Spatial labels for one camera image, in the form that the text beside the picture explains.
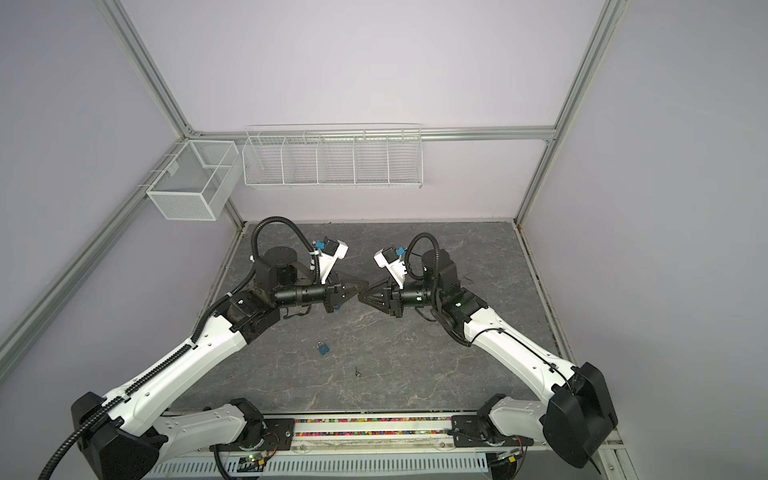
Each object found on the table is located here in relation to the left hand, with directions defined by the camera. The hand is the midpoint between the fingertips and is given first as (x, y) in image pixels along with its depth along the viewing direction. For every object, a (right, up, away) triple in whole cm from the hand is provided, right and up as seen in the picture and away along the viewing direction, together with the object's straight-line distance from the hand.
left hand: (365, 289), depth 65 cm
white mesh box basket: (-59, +31, +31) cm, 73 cm away
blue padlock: (-13, -10, +31) cm, 35 cm away
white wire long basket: (-14, +40, +32) cm, 54 cm away
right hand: (-1, -3, +2) cm, 3 cm away
